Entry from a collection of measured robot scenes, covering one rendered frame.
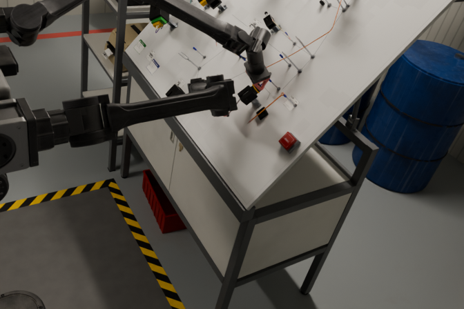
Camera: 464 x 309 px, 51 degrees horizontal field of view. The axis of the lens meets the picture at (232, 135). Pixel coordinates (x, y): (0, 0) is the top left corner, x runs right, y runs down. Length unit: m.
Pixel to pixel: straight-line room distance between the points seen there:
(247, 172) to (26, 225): 1.42
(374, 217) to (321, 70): 1.68
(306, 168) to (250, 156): 0.40
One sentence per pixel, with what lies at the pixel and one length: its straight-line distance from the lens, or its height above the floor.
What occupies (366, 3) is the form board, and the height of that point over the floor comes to 1.52.
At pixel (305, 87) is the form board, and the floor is 1.23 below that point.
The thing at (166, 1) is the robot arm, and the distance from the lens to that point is 1.64.
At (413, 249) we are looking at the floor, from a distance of 3.28.
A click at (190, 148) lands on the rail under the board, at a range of 2.03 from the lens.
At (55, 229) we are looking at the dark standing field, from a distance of 2.81.
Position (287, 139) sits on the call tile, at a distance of 1.74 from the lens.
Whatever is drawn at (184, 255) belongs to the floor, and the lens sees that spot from 2.72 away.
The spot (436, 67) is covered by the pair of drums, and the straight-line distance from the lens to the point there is 3.29.
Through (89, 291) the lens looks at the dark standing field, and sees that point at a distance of 2.56.
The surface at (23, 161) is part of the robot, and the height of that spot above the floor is 1.41.
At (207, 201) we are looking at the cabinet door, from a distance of 2.10.
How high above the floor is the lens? 2.10
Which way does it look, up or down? 36 degrees down
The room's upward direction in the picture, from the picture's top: 14 degrees clockwise
